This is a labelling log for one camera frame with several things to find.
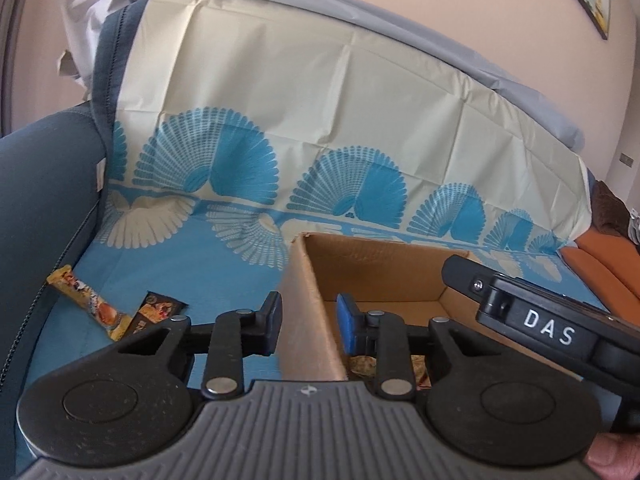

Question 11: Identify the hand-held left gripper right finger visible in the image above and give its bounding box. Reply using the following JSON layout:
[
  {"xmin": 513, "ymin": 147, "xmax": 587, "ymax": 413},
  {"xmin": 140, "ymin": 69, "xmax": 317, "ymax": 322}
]
[{"xmin": 335, "ymin": 292, "xmax": 497, "ymax": 402}]

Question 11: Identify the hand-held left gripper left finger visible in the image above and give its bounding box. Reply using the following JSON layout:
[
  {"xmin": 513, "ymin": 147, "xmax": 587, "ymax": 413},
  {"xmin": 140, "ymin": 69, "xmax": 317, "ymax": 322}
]
[{"xmin": 119, "ymin": 291, "xmax": 285, "ymax": 402}]

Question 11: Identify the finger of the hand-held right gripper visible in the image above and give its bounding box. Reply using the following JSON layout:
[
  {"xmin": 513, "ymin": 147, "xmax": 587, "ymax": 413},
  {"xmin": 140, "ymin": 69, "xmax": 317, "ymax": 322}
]
[{"xmin": 441, "ymin": 253, "xmax": 640, "ymax": 387}]

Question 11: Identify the brown cardboard box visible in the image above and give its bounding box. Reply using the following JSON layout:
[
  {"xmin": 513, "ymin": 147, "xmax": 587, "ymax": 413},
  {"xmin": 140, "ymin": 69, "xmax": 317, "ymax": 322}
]
[{"xmin": 277, "ymin": 232, "xmax": 602, "ymax": 392}]

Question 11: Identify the dark brown snack packet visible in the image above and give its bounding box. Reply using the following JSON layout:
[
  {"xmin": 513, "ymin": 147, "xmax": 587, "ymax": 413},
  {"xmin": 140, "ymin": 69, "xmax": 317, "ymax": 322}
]
[{"xmin": 131, "ymin": 290, "xmax": 189, "ymax": 337}]

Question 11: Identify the yellow snack bar packet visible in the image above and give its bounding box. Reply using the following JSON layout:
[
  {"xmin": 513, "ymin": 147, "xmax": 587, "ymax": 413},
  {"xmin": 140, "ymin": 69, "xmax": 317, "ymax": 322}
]
[{"xmin": 46, "ymin": 267, "xmax": 134, "ymax": 343}]

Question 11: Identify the person's right hand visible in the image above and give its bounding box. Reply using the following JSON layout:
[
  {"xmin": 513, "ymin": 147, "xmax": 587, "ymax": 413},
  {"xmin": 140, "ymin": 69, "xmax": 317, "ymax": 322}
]
[{"xmin": 586, "ymin": 431, "xmax": 640, "ymax": 480}]

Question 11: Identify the orange cushion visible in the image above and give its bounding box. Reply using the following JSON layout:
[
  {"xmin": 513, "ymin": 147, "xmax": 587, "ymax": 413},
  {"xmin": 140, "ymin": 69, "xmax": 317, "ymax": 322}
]
[
  {"xmin": 559, "ymin": 247, "xmax": 640, "ymax": 312},
  {"xmin": 575, "ymin": 227, "xmax": 640, "ymax": 272}
]

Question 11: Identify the brown cloth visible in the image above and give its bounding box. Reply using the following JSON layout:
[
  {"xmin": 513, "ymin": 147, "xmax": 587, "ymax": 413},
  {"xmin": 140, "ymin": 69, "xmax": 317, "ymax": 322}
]
[{"xmin": 590, "ymin": 179, "xmax": 632, "ymax": 239}]

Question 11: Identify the blue fan-print sheet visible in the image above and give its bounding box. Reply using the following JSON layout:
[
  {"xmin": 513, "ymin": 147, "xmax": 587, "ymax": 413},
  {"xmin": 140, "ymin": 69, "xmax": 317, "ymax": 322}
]
[{"xmin": 15, "ymin": 0, "xmax": 606, "ymax": 461}]

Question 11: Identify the blue sofa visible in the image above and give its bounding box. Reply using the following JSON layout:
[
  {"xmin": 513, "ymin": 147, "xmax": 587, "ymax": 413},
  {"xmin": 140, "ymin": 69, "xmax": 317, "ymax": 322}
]
[{"xmin": 0, "ymin": 0, "xmax": 151, "ymax": 480}]

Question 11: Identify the grey curtain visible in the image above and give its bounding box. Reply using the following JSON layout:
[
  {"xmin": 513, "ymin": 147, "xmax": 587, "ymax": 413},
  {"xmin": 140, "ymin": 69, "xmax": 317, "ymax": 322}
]
[{"xmin": 0, "ymin": 0, "xmax": 32, "ymax": 137}]

